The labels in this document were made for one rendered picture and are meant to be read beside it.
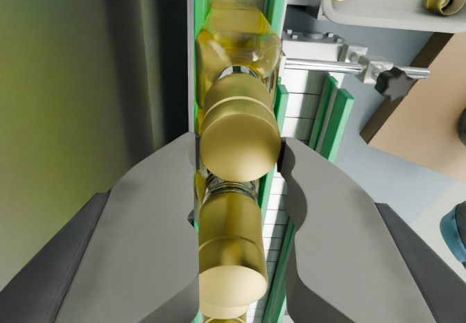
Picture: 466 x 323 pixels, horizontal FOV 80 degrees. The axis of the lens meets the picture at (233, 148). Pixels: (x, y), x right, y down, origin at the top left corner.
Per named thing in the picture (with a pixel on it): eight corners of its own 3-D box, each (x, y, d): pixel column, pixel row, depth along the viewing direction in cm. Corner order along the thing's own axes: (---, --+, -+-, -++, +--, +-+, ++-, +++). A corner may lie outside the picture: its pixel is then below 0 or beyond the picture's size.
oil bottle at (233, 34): (212, 1, 33) (189, 37, 15) (259, 3, 34) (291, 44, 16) (211, 49, 36) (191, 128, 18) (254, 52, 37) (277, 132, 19)
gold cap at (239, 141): (204, 71, 14) (194, 107, 10) (275, 75, 14) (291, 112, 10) (204, 133, 16) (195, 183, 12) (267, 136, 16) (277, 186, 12)
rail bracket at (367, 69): (268, 35, 35) (284, 62, 24) (399, 44, 36) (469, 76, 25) (265, 59, 37) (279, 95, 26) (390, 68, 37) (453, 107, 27)
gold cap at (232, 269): (199, 190, 15) (188, 263, 11) (265, 193, 15) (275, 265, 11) (199, 234, 17) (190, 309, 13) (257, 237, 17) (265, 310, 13)
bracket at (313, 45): (275, 25, 41) (283, 35, 35) (339, 30, 41) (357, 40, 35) (272, 50, 43) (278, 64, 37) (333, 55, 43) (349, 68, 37)
